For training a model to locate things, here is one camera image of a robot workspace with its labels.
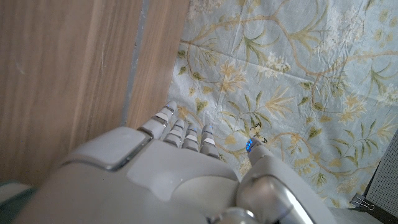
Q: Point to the black binder clip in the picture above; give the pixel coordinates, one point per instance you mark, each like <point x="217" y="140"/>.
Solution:
<point x="360" y="202"/>

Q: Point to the black backdrop pole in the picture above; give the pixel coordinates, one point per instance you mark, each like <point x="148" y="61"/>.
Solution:
<point x="382" y="213"/>

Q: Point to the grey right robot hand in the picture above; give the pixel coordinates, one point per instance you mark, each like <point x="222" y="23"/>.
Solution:
<point x="140" y="186"/>

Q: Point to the floral backdrop cloth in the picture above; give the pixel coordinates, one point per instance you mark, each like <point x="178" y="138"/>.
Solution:
<point x="295" y="62"/>

